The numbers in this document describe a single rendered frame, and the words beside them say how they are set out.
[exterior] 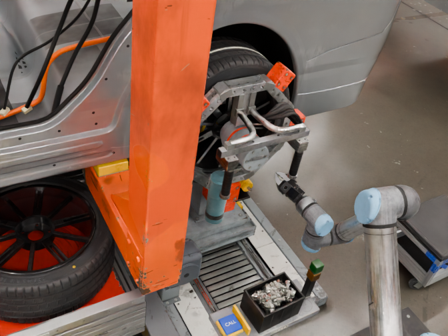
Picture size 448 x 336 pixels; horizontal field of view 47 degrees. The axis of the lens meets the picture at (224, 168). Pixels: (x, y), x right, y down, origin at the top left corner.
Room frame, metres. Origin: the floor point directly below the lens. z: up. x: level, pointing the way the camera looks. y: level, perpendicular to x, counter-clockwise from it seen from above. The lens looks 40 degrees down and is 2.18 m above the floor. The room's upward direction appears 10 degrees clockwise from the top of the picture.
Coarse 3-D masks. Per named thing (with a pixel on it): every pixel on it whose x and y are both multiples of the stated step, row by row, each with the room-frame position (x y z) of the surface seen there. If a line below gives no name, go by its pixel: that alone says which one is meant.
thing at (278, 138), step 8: (272, 136) 1.66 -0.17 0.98; (280, 136) 1.67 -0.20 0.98; (288, 136) 1.68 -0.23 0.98; (296, 136) 1.71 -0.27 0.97; (304, 136) 1.73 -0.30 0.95; (248, 144) 1.58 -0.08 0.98; (256, 144) 1.59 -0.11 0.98; (264, 144) 1.62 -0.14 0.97; (272, 144) 1.64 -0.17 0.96; (224, 152) 1.51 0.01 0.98; (232, 152) 1.53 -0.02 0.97; (240, 152) 1.55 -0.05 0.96
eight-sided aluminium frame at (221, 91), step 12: (216, 84) 1.75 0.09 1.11; (228, 84) 1.77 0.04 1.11; (240, 84) 1.80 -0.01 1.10; (252, 84) 1.79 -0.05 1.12; (264, 84) 1.82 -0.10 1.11; (204, 96) 1.73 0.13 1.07; (216, 96) 1.70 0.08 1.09; (228, 96) 1.72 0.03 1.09; (276, 96) 1.87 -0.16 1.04; (216, 108) 1.70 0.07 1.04; (204, 120) 1.67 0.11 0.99; (276, 120) 1.95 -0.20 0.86; (288, 120) 1.93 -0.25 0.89; (276, 144) 1.92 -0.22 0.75; (240, 168) 1.86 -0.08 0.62; (204, 180) 1.69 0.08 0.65; (240, 180) 1.81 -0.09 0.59
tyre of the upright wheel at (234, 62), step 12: (216, 48) 1.93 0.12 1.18; (240, 48) 1.97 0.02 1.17; (252, 48) 2.06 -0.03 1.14; (216, 60) 1.85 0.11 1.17; (228, 60) 1.85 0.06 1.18; (240, 60) 1.86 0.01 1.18; (252, 60) 1.89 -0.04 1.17; (264, 60) 1.95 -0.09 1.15; (216, 72) 1.78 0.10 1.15; (228, 72) 1.81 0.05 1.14; (240, 72) 1.85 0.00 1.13; (252, 72) 1.88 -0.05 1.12; (264, 72) 1.92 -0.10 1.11; (288, 96) 2.02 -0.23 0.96
